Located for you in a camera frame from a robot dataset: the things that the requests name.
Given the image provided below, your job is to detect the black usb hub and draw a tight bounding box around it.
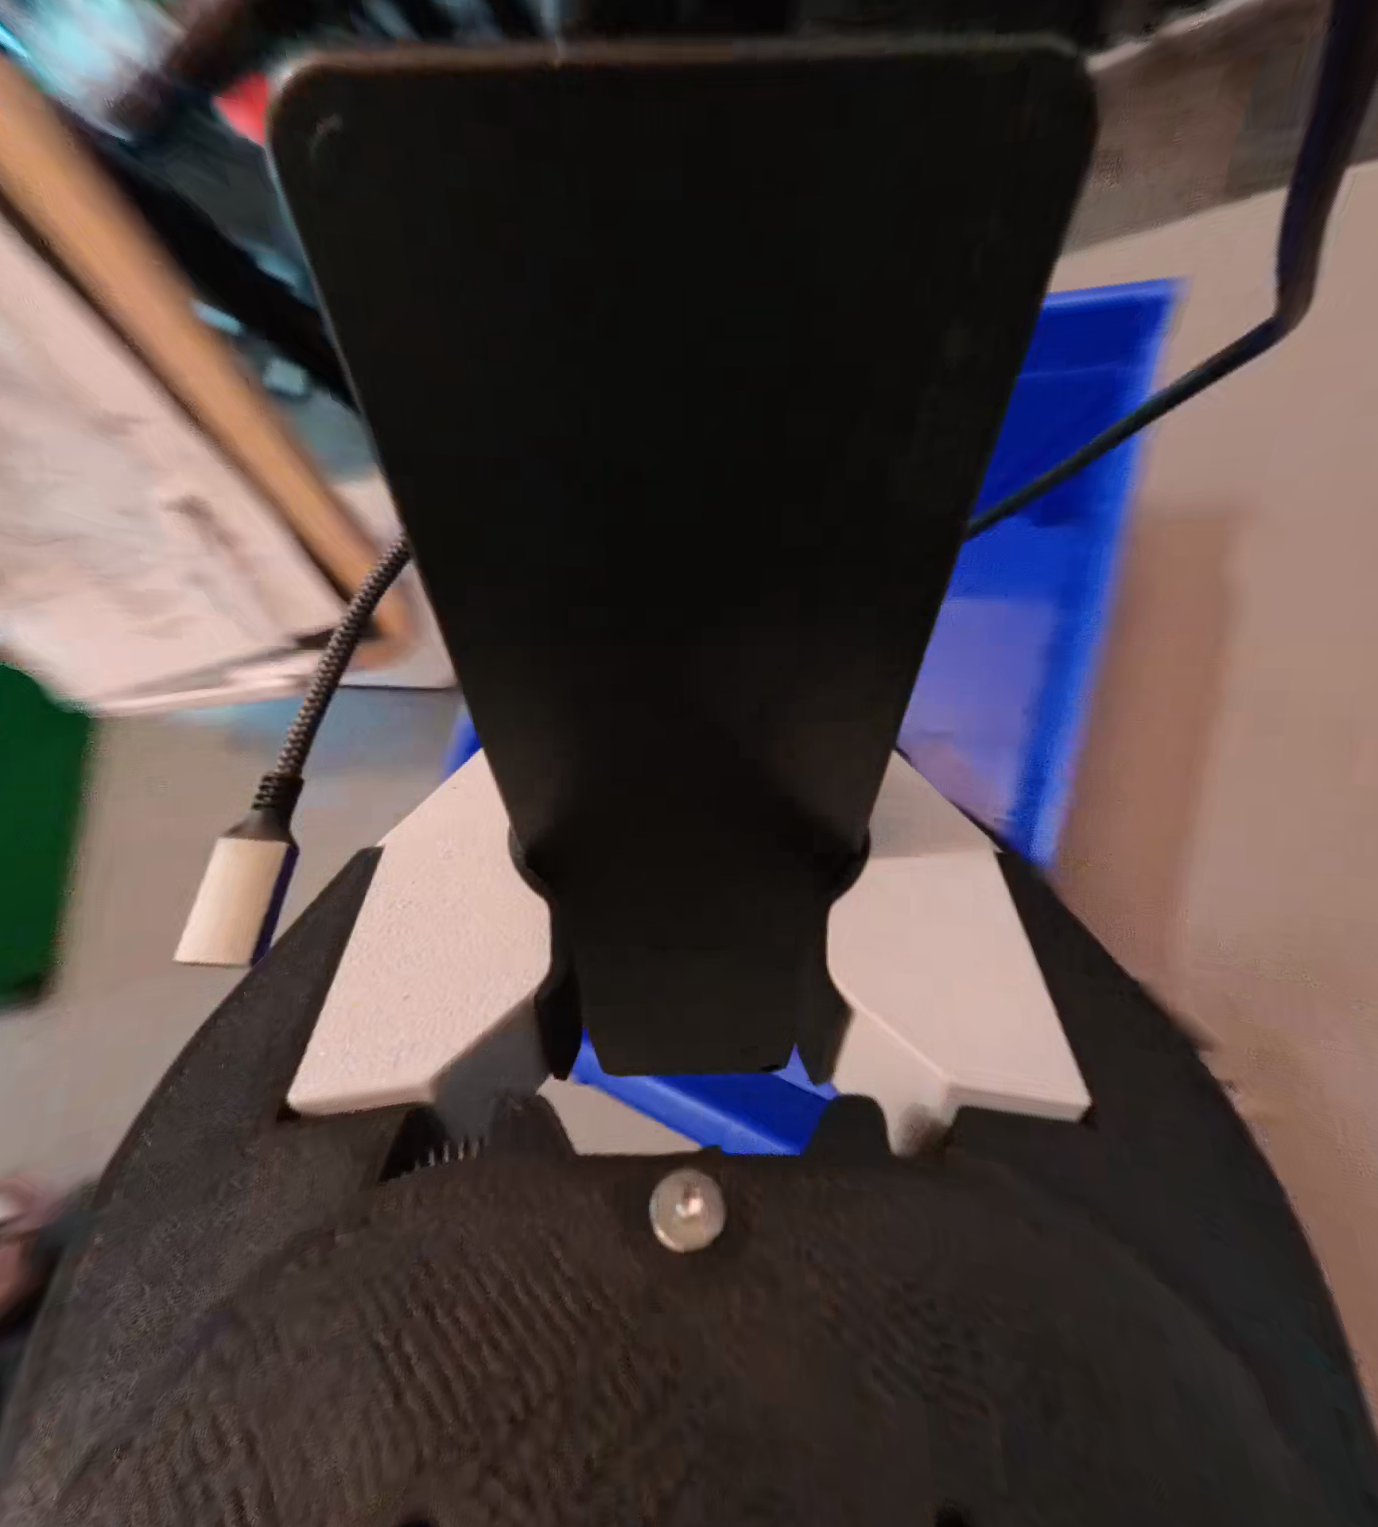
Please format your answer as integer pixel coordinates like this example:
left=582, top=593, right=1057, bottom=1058
left=269, top=35, right=1098, bottom=1075

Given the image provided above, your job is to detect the braided usb cable silver plug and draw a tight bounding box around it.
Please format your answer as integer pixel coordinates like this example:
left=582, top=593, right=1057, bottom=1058
left=174, top=534, right=415, bottom=969

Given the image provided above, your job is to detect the blue plastic bin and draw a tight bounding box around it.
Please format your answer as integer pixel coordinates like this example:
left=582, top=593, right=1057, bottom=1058
left=444, top=280, right=1186, bottom=1156

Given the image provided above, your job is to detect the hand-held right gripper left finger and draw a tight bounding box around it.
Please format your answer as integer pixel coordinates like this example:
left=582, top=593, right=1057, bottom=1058
left=287, top=751, right=559, bottom=1140

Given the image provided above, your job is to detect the wooden document stand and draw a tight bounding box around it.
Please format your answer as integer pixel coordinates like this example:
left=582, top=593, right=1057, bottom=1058
left=0, top=0, right=457, bottom=717

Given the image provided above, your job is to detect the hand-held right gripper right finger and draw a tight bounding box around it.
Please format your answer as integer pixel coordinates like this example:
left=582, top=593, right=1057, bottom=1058
left=826, top=751, right=1093, bottom=1156

